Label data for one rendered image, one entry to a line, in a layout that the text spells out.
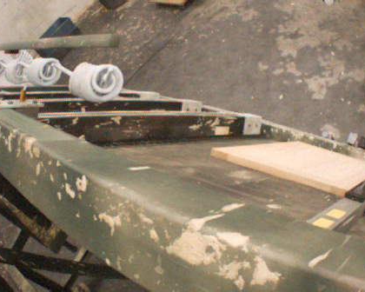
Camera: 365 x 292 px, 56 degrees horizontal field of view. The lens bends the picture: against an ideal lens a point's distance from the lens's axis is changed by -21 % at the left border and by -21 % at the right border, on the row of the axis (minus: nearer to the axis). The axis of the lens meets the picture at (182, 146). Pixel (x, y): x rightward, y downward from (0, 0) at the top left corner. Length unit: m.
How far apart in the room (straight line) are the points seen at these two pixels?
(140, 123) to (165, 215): 0.84
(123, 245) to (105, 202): 0.05
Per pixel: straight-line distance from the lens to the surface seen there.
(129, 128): 1.17
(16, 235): 2.46
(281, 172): 1.01
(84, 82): 0.68
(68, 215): 0.50
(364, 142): 1.71
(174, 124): 1.29
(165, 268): 0.38
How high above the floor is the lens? 2.17
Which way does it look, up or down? 45 degrees down
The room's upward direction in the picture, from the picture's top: 38 degrees counter-clockwise
